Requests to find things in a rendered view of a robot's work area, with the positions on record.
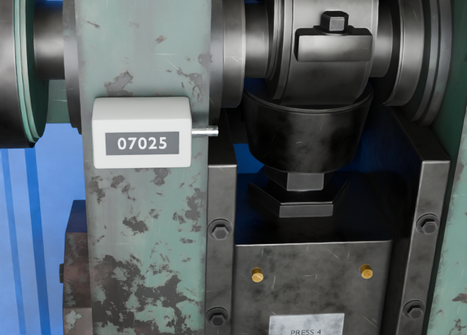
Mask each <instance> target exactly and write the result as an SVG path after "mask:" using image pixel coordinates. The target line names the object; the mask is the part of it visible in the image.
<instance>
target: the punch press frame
mask: <svg viewBox="0 0 467 335"><path fill-rule="evenodd" d="M421 1H422V5H423V17H424V32H425V33H424V50H423V62H422V67H421V72H420V77H419V80H418V85H417V87H416V90H415V92H414V94H413V96H412V98H411V99H410V100H409V101H408V102H407V103H406V104H405V105H403V106H400V108H401V109H402V111H403V113H404V114H405V115H406V117H407V119H408V120H409V121H410V122H417V124H418V126H428V127H429V129H430V130H431V132H432V133H433V134H434V136H435V138H436V139H437V140H438V142H439V144H440V145H441V146H442V148H443V150H444V151H445V153H446V154H447V155H448V157H449V159H450V160H451V165H450V172H449V177H448V184H447V189H446V194H445V201H444V205H443V213H442V217H441V225H440V229H439V237H438V241H437V246H436V254H435V258H434V265H433V270H432V278H431V282H430V286H429V294H428V298H427V306H426V310H425V318H424V323H423V330H422V334H421V335H467V0H421ZM63 51H64V66H65V87H66V95H67V107H68V113H69V120H70V124H71V126H72V128H77V129H78V133H79V134H80V135H82V141H83V166H84V179H85V204H86V217H87V230H88V255H89V268H90V292H91V305H92V330H93V335H204V305H205V273H206V210H207V177H208V136H203V137H192V157H191V164H190V166H188V167H133V168H96V167H95V166H94V159H93V143H92V112H93V104H94V100H95V99H96V98H102V97H187V98H188V99H189V102H190V112H191V118H192V126H213V124H218V122H219V118H220V108H221V100H222V73H223V16H222V0H63ZM226 112H227V118H228V122H229V128H230V132H231V137H232V141H233V144H248V141H247V132H246V128H245V123H244V122H241V114H242V99H241V102H240V104H239V106H238V107H237V108H226Z"/></svg>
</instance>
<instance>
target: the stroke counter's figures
mask: <svg viewBox="0 0 467 335"><path fill-rule="evenodd" d="M151 139H152V140H154V143H153V144H152V146H151V147H150V148H149V149H156V147H153V146H154V144H155V142H156V140H155V138H149V140H151ZM162 139H165V138H161V143H163V144H164V147H160V146H159V148H161V149H163V148H165V147H166V143H165V142H162ZM120 140H123V141H124V146H123V147H120ZM129 140H133V142H132V144H131V146H130V148H129V149H131V148H132V146H133V144H134V142H135V140H136V138H129ZM141 140H144V142H145V146H144V147H141V146H140V141H141ZM138 144H139V147H140V148H141V149H144V148H145V147H146V145H147V142H146V140H145V139H144V138H140V139H139V142H138ZM118 146H119V148H120V149H124V148H125V147H126V141H125V139H123V138H120V139H119V140H118Z"/></svg>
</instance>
